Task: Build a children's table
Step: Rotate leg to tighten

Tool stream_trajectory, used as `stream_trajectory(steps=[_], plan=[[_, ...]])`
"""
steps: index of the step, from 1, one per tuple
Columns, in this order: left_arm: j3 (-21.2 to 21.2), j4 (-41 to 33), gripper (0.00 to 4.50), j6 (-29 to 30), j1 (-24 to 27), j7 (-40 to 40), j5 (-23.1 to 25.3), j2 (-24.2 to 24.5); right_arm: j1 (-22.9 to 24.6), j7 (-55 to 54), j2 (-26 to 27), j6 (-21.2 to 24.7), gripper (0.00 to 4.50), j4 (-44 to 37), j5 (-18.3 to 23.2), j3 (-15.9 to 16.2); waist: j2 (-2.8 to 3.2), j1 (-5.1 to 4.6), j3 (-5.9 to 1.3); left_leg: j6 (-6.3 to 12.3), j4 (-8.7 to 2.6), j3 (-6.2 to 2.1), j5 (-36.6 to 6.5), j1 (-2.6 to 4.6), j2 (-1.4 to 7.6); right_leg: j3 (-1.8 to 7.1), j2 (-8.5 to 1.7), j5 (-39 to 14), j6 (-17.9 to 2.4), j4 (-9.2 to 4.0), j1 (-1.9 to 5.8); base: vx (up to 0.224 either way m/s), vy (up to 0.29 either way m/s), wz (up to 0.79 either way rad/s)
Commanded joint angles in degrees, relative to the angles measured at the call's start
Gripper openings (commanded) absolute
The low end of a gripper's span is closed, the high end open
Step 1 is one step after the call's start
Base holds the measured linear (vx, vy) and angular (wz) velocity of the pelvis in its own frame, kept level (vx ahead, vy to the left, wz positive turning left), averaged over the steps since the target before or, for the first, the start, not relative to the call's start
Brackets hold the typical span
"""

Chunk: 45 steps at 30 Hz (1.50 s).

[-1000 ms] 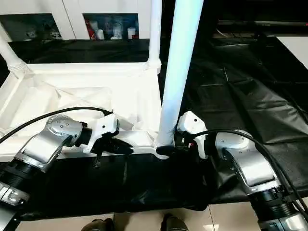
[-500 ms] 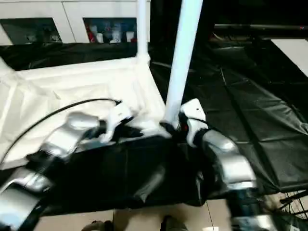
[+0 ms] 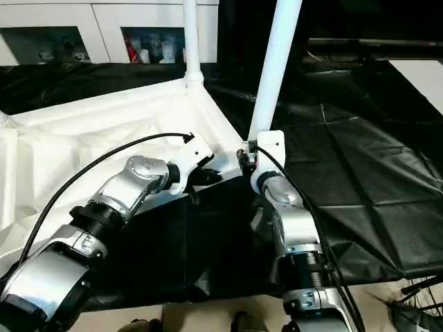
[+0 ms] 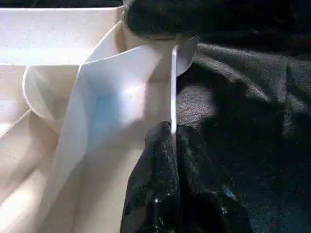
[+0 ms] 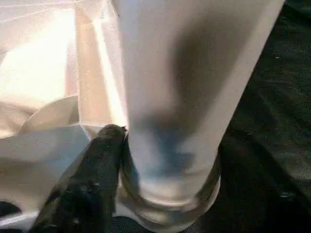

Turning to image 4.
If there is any white plastic table top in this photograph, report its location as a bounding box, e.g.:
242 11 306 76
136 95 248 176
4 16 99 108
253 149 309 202
0 7 200 233

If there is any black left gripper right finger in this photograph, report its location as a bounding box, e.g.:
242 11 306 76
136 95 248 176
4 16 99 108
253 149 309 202
176 125 253 233

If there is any black work mat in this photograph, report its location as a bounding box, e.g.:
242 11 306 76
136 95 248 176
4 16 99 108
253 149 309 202
173 0 311 233

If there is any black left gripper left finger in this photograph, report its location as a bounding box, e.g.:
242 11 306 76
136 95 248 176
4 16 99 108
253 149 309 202
121 121 181 233

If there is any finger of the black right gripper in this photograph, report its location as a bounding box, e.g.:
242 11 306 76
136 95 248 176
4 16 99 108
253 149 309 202
121 0 229 39

